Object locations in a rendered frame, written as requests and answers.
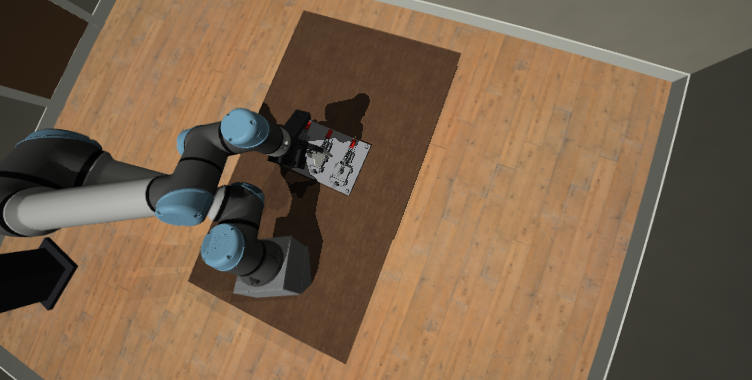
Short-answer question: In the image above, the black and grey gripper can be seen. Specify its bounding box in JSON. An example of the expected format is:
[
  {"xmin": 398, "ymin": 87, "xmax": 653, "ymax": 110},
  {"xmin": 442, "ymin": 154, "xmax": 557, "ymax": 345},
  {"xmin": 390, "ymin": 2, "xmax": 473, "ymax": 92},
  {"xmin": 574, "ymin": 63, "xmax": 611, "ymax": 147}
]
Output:
[{"xmin": 267, "ymin": 133, "xmax": 333, "ymax": 169}]

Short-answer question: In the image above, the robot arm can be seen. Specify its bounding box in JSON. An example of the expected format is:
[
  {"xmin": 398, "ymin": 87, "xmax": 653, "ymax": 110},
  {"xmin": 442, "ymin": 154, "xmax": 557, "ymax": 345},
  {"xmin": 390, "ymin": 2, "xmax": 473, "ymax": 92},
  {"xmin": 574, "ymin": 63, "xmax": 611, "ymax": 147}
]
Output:
[{"xmin": 0, "ymin": 108, "xmax": 311, "ymax": 287}]

